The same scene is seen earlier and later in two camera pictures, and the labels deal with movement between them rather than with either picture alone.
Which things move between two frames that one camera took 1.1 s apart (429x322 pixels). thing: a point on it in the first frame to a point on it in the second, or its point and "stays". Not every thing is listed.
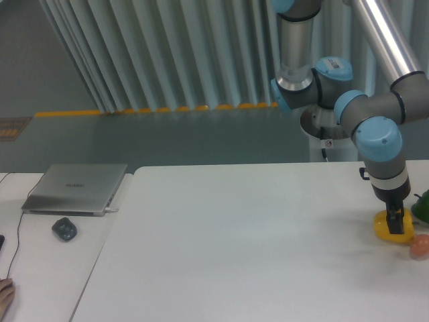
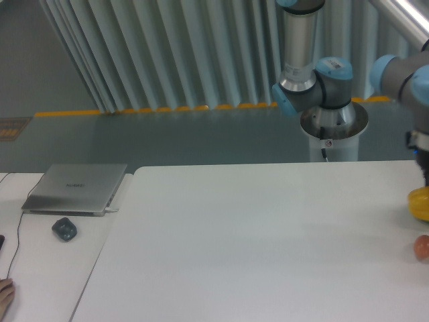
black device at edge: x=2 y=239 stays
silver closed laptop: x=74 y=190 stays
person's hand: x=7 y=292 stays
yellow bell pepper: x=380 y=223 to x=418 y=202
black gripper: x=394 y=200 to x=421 y=157
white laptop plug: x=110 y=210 stays
